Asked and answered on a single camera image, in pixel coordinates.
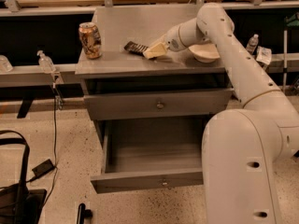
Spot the black power cable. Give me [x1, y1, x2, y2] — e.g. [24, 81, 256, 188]
[26, 84, 64, 203]

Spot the black handle object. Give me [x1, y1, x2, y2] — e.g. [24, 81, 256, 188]
[77, 203, 93, 224]

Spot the grey upper drawer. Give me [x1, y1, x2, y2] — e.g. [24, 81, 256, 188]
[84, 88, 232, 120]

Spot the dark chocolate rxbar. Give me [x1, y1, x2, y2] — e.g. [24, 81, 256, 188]
[124, 41, 149, 55]

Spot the clear water bottle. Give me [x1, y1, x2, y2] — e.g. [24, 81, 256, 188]
[246, 35, 259, 54]

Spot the clear sanitizer pump bottle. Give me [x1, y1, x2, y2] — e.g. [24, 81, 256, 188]
[36, 50, 56, 74]

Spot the open grey lower drawer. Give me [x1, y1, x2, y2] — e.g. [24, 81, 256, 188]
[91, 116, 208, 193]

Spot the grey drawer cabinet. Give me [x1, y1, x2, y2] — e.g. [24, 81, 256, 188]
[76, 5, 232, 139]

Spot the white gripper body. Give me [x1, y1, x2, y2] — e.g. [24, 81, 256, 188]
[164, 25, 184, 51]

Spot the clear plastic container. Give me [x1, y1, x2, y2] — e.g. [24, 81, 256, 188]
[0, 55, 13, 72]

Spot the black power adapter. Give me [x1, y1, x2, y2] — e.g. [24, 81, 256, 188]
[32, 159, 55, 178]

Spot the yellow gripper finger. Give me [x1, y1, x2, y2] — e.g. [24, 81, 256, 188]
[143, 42, 168, 60]
[150, 34, 166, 47]

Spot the white bowl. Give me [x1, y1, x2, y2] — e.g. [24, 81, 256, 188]
[189, 44, 220, 63]

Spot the orange soda can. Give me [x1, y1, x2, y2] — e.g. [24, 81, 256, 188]
[78, 22, 102, 59]

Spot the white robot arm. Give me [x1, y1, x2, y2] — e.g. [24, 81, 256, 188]
[144, 3, 299, 224]

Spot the black stand with pole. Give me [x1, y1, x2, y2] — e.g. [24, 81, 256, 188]
[282, 12, 299, 92]

